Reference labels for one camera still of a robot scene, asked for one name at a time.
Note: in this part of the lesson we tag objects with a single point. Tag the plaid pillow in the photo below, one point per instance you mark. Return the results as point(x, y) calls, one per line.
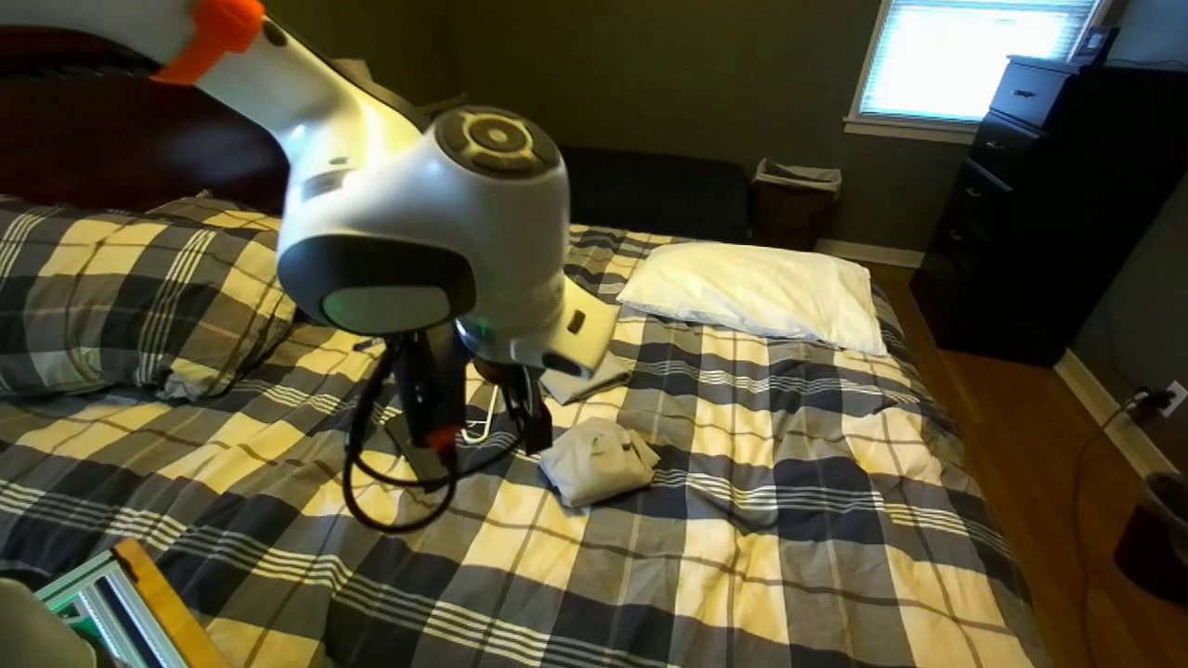
point(117, 299)

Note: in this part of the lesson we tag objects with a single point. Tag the plaid bed comforter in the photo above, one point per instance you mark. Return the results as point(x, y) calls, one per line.
point(691, 533)

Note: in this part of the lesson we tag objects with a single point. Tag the dark wooden headboard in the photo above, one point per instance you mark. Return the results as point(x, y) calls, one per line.
point(112, 136)

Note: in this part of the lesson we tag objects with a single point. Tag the grey rounded object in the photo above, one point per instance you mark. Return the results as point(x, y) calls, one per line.
point(32, 632)

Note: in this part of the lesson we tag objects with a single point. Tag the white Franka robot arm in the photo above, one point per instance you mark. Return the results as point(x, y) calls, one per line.
point(422, 210)

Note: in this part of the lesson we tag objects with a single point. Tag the dark box with papers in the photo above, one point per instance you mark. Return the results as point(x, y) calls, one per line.
point(796, 198)

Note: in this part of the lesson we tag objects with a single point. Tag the dark bag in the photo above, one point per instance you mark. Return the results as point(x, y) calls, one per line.
point(1157, 544)

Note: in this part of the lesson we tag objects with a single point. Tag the wooden bar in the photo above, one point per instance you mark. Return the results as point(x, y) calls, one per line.
point(171, 607)

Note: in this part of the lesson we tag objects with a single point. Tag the aluminium frame rail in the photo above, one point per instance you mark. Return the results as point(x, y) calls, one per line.
point(104, 607)

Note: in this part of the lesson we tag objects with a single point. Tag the small frame on dresser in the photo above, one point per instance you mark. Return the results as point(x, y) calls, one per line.
point(1093, 46)

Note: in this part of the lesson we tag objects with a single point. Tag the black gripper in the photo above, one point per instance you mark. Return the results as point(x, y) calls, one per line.
point(475, 357)

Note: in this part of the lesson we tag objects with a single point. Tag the black dresser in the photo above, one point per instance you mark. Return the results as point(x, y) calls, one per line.
point(1053, 210)

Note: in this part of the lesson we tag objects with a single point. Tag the bright window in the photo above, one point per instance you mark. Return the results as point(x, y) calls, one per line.
point(959, 58)

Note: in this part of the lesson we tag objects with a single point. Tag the white pillow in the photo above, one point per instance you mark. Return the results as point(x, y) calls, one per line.
point(756, 294)

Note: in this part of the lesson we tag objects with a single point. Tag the light grey cloth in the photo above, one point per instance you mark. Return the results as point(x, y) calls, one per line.
point(597, 460)

